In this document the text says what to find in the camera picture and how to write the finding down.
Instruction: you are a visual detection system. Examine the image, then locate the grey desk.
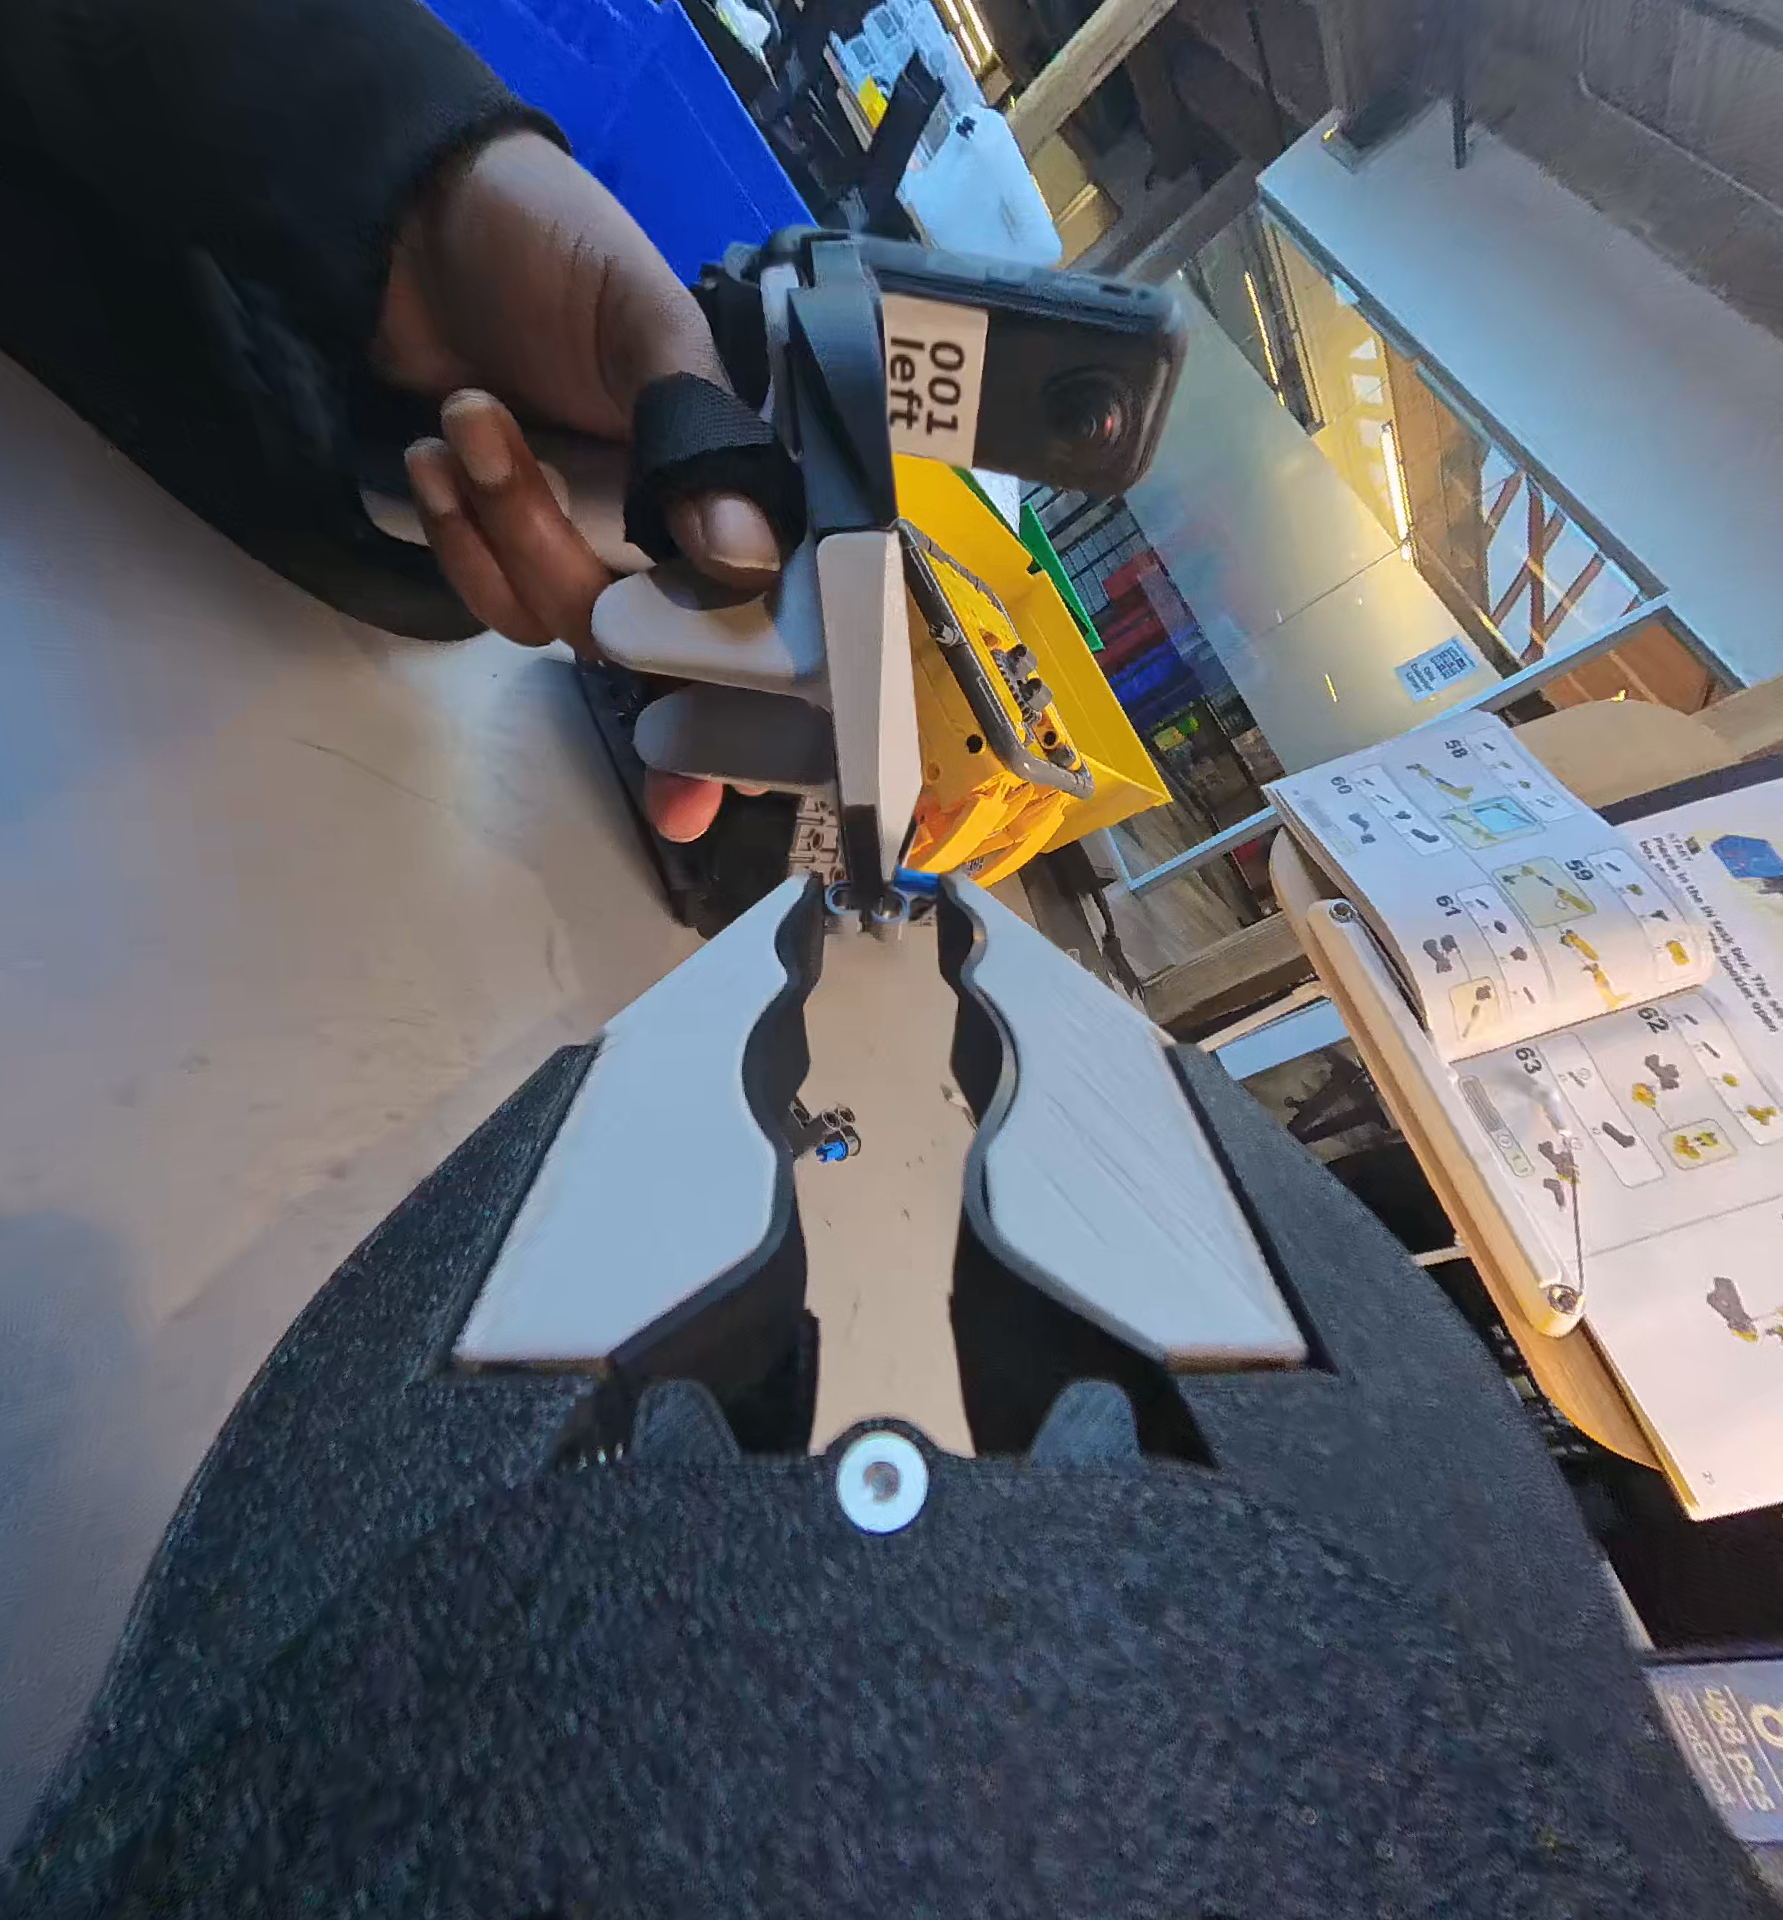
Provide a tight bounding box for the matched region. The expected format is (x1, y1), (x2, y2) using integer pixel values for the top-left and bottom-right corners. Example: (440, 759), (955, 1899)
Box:
(0, 286), (984, 1920)

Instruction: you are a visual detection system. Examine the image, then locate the person's left forearm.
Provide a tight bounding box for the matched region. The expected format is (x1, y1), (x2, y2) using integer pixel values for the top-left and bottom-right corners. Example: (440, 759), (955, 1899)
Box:
(0, 2), (570, 638)

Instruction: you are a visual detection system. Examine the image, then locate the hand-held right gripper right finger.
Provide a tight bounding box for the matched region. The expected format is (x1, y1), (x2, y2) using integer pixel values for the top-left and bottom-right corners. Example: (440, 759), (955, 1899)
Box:
(947, 877), (1313, 1447)

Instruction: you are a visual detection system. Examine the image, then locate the instruction booklet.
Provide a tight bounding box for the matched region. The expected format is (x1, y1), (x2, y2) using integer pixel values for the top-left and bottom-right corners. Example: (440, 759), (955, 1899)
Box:
(1268, 706), (1783, 1519)

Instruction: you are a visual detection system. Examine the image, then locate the white bin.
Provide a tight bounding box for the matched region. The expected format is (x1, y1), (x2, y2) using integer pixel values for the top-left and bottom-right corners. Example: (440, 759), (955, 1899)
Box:
(899, 105), (1070, 272)

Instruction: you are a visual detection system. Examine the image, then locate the yellow toy tracked robot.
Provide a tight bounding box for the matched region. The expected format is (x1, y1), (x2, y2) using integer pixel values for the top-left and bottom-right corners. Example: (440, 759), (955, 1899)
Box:
(899, 525), (1103, 891)

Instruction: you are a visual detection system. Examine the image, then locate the person's left hand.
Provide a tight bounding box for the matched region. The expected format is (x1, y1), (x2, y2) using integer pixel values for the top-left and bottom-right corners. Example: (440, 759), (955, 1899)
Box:
(376, 130), (803, 848)

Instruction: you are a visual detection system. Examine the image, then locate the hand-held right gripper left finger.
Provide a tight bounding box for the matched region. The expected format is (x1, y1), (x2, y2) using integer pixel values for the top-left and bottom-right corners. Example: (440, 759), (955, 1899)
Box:
(451, 874), (827, 1442)

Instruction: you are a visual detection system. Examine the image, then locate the wide yellow bin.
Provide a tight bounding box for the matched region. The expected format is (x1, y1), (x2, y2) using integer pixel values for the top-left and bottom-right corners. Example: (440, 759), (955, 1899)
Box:
(893, 451), (1173, 877)

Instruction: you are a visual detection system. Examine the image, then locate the white book stand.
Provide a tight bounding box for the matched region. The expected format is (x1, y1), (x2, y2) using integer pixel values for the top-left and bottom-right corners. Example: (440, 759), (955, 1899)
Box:
(1268, 827), (1739, 1479)

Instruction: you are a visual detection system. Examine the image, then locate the grey table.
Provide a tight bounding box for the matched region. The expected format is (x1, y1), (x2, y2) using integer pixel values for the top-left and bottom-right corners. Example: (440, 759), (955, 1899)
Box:
(1253, 105), (1783, 698)

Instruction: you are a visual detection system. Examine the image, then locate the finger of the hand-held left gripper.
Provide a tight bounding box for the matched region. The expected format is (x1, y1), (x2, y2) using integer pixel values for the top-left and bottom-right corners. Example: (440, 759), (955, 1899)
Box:
(632, 689), (836, 794)
(823, 525), (926, 905)

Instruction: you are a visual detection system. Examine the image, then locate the blue printed cardboard box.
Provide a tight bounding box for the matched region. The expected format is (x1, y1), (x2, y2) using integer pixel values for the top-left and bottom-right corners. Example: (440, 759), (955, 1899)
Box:
(1649, 1652), (1783, 1850)

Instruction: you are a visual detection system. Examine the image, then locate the green bin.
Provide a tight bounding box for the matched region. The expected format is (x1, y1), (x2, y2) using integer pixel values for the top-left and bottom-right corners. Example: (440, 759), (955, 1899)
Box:
(1011, 496), (1095, 638)

